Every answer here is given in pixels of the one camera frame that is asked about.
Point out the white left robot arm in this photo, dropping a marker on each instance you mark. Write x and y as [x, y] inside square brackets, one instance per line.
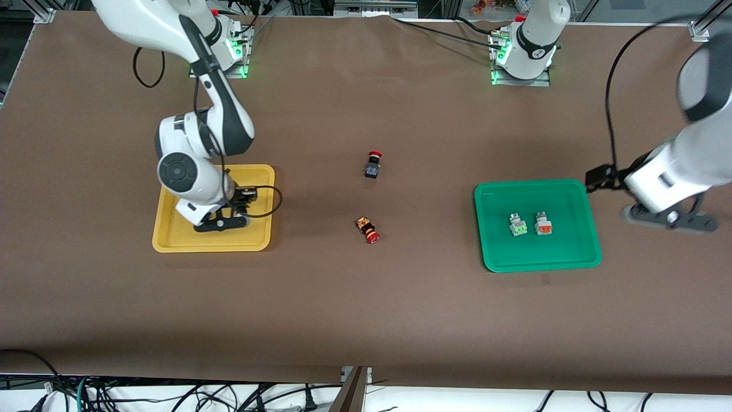
[697, 154]

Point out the red button orange body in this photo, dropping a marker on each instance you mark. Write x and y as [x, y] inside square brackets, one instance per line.
[366, 226]

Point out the metal table frame beam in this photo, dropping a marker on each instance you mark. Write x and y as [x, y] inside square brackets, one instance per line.
[354, 395]

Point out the silver aluminium frame rail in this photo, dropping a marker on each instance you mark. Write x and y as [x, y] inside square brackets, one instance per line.
[374, 7]

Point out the green plastic tray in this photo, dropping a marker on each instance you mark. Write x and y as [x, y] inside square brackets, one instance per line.
[566, 252]

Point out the orange block switch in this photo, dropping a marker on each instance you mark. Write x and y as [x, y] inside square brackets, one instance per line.
[543, 224]

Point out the red button black body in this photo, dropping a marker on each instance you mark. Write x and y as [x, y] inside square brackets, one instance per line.
[373, 170]

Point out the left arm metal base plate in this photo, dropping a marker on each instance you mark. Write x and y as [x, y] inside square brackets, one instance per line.
[520, 83]

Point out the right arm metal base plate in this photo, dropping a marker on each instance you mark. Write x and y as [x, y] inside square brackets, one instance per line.
[243, 57]

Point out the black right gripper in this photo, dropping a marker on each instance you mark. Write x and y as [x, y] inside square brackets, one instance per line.
[242, 196]

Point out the brown paper table cover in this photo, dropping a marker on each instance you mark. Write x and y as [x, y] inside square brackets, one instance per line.
[366, 309]

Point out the yellow plastic tray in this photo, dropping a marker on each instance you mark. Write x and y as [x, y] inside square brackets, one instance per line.
[260, 234]

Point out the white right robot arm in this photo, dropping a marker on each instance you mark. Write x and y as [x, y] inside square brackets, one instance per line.
[197, 189]

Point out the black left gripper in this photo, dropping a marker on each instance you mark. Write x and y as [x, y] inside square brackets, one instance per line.
[612, 177]

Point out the green block switch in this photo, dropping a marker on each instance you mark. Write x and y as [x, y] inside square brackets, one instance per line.
[517, 226]

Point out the aluminium corner bracket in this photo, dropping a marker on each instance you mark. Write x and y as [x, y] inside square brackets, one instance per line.
[700, 30]
[44, 16]

